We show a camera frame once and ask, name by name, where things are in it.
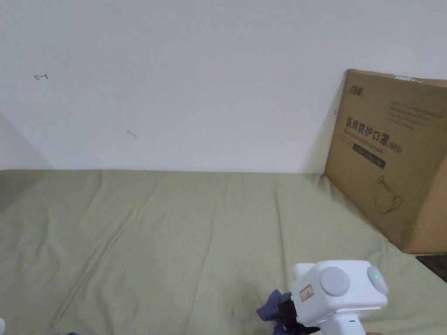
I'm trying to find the dark blue garment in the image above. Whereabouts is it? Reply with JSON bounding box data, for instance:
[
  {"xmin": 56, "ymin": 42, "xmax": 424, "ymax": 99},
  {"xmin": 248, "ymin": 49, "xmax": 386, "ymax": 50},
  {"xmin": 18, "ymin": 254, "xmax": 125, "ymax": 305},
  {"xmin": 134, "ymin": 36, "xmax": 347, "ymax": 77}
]
[{"xmin": 256, "ymin": 289, "xmax": 293, "ymax": 335}]

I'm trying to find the brown cardboard carton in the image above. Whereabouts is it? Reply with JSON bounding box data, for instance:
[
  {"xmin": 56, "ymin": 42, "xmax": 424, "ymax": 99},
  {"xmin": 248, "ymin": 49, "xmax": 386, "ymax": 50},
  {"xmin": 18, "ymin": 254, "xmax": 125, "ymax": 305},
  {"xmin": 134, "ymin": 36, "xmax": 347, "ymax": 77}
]
[{"xmin": 324, "ymin": 68, "xmax": 447, "ymax": 255}]

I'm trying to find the bed with pale green sheet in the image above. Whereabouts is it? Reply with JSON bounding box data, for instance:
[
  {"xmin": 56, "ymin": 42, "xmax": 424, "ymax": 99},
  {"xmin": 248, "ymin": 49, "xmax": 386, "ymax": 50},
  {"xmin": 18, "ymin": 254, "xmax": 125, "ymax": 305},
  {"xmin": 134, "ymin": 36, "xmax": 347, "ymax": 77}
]
[{"xmin": 0, "ymin": 169, "xmax": 447, "ymax": 335}]

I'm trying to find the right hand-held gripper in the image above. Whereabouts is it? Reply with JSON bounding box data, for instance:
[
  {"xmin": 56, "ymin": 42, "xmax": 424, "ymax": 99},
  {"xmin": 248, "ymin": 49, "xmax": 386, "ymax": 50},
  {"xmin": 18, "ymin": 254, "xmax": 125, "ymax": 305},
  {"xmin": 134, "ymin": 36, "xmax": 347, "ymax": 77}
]
[{"xmin": 277, "ymin": 260, "xmax": 389, "ymax": 335}]

